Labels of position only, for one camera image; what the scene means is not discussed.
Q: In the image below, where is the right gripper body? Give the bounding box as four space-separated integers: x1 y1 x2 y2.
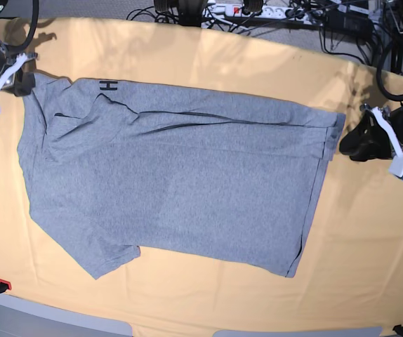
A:
0 53 38 94

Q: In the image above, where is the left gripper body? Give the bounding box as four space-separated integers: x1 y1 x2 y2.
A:
360 103 403 159

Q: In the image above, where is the grey t-shirt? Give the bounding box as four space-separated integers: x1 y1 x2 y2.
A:
18 74 345 278

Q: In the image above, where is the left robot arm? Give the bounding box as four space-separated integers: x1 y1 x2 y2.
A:
339 1 403 162

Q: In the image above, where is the black power adapter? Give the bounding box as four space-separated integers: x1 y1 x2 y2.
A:
326 11 374 38

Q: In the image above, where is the white power strip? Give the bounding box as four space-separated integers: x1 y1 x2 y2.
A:
203 2 322 25

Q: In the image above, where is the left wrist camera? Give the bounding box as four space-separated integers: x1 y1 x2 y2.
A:
388 156 403 181

